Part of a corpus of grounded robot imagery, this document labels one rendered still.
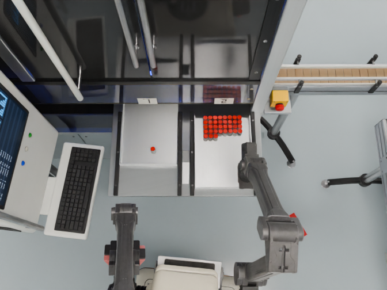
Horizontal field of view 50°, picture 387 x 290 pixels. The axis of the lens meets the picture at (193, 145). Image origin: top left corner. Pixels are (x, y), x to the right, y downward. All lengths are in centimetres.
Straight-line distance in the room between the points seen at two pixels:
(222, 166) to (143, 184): 37
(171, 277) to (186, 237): 136
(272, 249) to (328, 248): 175
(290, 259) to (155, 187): 92
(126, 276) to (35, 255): 177
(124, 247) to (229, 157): 83
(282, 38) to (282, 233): 66
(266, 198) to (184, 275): 38
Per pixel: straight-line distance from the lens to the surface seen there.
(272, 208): 118
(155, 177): 189
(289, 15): 134
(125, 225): 132
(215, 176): 189
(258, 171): 135
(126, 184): 191
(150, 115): 199
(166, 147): 193
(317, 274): 282
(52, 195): 206
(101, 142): 246
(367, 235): 294
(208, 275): 139
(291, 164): 287
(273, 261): 112
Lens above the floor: 271
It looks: 72 degrees down
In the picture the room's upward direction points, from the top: 1 degrees counter-clockwise
